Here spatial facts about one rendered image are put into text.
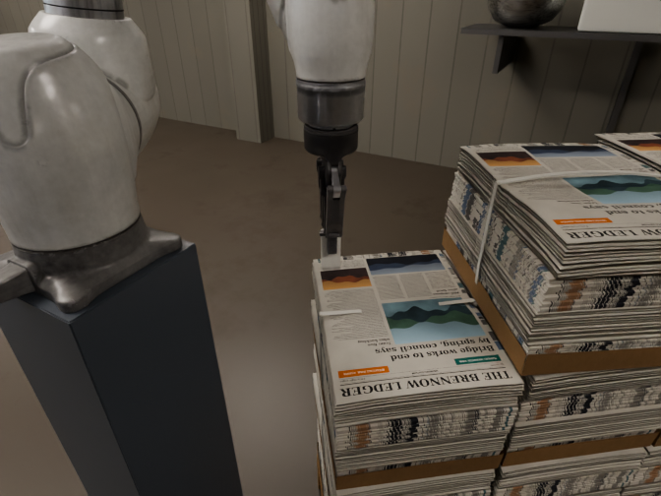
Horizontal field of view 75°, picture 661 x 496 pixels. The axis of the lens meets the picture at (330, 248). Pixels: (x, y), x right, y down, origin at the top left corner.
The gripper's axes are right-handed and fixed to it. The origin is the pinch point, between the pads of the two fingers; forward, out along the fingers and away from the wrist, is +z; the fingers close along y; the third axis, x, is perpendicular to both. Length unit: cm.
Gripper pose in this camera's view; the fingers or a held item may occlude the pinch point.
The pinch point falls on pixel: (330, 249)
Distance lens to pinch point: 69.1
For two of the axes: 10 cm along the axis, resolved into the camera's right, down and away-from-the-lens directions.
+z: 0.0, 8.5, 5.2
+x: -9.9, 0.7, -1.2
